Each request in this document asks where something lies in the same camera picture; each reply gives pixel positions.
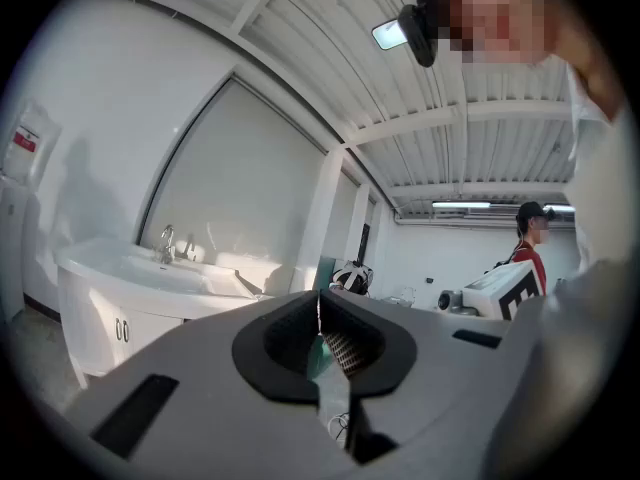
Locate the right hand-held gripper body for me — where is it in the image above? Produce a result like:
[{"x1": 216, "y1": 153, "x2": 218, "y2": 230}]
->
[{"x1": 438, "y1": 261, "x2": 547, "y2": 323}]

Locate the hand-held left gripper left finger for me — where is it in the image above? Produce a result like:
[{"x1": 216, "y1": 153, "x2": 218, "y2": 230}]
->
[{"x1": 54, "y1": 290, "x2": 364, "y2": 480}]

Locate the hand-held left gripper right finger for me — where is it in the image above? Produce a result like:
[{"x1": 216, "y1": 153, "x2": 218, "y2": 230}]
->
[{"x1": 319, "y1": 287, "x2": 556, "y2": 480}]

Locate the white vanity sink unit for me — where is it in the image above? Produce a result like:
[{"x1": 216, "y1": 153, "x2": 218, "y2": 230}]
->
[{"x1": 53, "y1": 237, "x2": 281, "y2": 389}]

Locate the person's white shirt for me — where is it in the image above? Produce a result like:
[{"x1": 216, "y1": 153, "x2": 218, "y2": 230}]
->
[{"x1": 564, "y1": 62, "x2": 640, "y2": 289}]

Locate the white black headset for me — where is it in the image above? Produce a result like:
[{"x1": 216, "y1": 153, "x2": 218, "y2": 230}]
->
[{"x1": 329, "y1": 261, "x2": 376, "y2": 297}]

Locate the chrome faucet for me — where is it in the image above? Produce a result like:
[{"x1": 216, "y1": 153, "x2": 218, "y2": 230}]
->
[{"x1": 157, "y1": 224, "x2": 178, "y2": 264}]

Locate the grey roller blind window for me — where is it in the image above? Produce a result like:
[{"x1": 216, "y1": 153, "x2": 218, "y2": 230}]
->
[{"x1": 137, "y1": 75, "x2": 329, "y2": 294}]

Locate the white water dispenser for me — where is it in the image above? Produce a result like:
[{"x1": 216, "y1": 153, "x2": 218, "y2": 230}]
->
[{"x1": 0, "y1": 172, "x2": 42, "y2": 322}]

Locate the person's head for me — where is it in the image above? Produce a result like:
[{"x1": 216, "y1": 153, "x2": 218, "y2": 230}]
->
[{"x1": 417, "y1": 0, "x2": 626, "y2": 122}]

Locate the rectangular ceiling lamp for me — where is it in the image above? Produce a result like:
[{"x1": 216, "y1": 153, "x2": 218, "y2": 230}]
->
[{"x1": 371, "y1": 19, "x2": 410, "y2": 50}]

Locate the black head camera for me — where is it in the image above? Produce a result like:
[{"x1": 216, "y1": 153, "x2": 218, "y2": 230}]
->
[{"x1": 397, "y1": 2, "x2": 440, "y2": 69}]

